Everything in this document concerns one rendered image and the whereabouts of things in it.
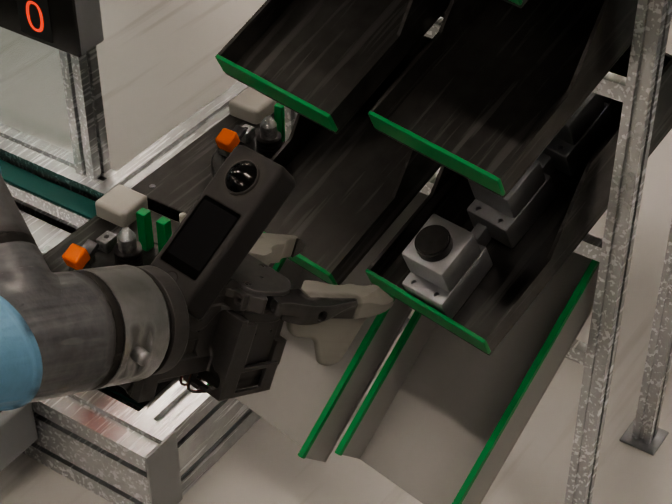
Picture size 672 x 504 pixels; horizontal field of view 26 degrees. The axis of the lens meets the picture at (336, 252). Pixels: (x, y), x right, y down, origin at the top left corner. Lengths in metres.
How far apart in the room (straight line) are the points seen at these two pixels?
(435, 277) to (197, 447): 0.42
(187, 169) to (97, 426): 0.42
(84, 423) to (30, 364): 0.63
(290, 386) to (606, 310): 0.32
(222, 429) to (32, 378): 0.70
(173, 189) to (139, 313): 0.85
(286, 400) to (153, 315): 0.51
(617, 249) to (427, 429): 0.26
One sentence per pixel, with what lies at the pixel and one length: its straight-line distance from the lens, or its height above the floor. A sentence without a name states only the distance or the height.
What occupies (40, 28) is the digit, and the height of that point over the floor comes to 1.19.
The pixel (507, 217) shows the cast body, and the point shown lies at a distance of 1.22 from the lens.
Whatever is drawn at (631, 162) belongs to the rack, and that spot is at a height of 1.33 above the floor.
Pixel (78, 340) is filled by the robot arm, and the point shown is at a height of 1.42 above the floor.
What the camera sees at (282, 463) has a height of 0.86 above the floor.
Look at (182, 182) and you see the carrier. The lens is 1.75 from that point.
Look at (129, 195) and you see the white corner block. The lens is 1.70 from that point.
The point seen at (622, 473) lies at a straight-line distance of 1.57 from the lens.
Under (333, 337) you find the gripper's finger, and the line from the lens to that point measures 1.03.
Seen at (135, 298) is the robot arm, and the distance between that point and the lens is 0.90.
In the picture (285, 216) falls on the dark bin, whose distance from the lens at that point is 1.30.
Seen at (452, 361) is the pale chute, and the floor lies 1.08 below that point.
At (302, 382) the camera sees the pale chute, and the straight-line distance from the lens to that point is 1.40.
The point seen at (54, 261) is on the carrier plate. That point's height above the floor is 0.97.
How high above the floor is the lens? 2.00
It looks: 39 degrees down
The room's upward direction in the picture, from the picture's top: straight up
